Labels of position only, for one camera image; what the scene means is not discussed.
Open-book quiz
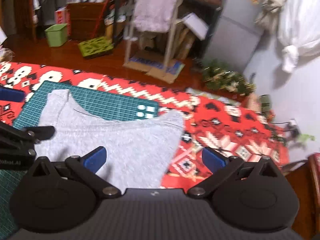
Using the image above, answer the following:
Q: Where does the grey knit garment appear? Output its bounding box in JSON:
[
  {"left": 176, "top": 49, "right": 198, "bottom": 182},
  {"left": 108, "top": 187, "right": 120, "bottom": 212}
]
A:
[{"left": 35, "top": 90, "right": 184, "bottom": 191}]

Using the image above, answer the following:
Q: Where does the lime green folding crate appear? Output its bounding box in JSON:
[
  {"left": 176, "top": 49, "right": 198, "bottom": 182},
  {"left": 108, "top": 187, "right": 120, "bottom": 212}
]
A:
[{"left": 78, "top": 36, "right": 114, "bottom": 59}]

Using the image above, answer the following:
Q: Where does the brown wooden cabinet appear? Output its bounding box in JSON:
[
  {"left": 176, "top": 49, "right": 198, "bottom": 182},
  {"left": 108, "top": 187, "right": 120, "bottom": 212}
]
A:
[{"left": 286, "top": 153, "right": 319, "bottom": 239}]

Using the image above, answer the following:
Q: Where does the red patterned blanket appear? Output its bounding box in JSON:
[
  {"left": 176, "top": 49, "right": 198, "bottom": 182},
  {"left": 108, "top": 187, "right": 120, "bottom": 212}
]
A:
[{"left": 1, "top": 62, "right": 289, "bottom": 189}]

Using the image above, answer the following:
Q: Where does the green cutting mat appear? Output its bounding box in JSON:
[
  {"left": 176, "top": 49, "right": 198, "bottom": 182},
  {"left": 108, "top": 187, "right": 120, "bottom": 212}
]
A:
[{"left": 1, "top": 81, "right": 159, "bottom": 239}]

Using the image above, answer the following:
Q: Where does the green plastic bin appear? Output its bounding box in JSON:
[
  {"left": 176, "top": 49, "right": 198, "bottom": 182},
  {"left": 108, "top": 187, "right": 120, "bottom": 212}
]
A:
[{"left": 45, "top": 23, "right": 67, "bottom": 47}]

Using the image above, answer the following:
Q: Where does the green garland with ornaments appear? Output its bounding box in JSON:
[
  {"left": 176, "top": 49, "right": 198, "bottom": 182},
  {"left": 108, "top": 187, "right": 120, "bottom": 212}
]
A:
[{"left": 202, "top": 59, "right": 255, "bottom": 96}]

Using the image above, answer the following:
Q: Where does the dark wooden drawer unit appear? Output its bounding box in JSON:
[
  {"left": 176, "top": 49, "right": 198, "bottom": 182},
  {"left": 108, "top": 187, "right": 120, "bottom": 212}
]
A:
[{"left": 67, "top": 2, "right": 105, "bottom": 41}]

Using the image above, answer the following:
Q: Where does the white wooden chair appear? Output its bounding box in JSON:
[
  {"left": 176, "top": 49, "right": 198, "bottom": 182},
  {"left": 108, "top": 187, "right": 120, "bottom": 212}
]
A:
[{"left": 124, "top": 0, "right": 183, "bottom": 83}]

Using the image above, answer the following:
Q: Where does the pink towel on chair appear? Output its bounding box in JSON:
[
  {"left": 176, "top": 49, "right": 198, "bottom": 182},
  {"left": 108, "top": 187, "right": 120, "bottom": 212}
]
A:
[{"left": 133, "top": 0, "right": 178, "bottom": 33}]

